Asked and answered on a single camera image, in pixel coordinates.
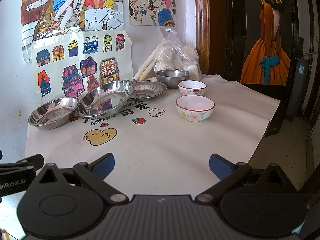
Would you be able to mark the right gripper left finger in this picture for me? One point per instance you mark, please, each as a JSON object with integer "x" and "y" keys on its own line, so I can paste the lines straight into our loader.
{"x": 92, "y": 177}

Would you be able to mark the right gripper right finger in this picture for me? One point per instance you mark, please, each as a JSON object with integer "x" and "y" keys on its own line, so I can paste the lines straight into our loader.
{"x": 231, "y": 176}

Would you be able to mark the large steel plate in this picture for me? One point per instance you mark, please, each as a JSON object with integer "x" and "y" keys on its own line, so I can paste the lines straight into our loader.
{"x": 106, "y": 99}

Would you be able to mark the floral ceramic bowl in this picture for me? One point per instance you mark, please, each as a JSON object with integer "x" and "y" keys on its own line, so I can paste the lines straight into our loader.
{"x": 194, "y": 108}
{"x": 192, "y": 87}

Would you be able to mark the small steel plate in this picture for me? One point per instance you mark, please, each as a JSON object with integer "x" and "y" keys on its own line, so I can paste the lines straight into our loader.
{"x": 147, "y": 90}

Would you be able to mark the deep steel bowl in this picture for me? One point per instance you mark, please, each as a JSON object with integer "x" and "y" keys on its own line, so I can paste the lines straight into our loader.
{"x": 172, "y": 77}

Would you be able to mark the white printed table cloth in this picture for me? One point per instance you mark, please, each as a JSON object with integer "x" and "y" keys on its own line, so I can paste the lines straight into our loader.
{"x": 156, "y": 150}

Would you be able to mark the white rolled stick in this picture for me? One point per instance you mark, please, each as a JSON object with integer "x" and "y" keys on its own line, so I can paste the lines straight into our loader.
{"x": 144, "y": 65}

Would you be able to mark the houses drawing paper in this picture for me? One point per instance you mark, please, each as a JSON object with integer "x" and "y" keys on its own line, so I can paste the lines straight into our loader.
{"x": 74, "y": 64}

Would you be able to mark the beige rolled stick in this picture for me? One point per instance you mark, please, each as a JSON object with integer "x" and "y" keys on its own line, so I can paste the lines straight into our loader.
{"x": 146, "y": 72}

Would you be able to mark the plastic bag of buns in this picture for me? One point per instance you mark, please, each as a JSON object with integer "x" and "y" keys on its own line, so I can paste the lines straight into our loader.
{"x": 172, "y": 53}

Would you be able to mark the orange dress lady painting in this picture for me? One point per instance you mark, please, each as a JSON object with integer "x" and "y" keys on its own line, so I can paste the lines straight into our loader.
{"x": 267, "y": 63}

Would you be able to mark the girl with fan drawing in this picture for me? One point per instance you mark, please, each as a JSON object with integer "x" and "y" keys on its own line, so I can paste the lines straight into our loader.
{"x": 45, "y": 18}

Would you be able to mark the girl with teddy drawing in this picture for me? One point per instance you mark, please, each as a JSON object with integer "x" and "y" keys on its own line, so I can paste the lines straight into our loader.
{"x": 152, "y": 12}

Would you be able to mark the brown wooden door frame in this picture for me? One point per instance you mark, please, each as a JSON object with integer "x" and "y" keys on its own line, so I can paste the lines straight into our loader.
{"x": 203, "y": 33}

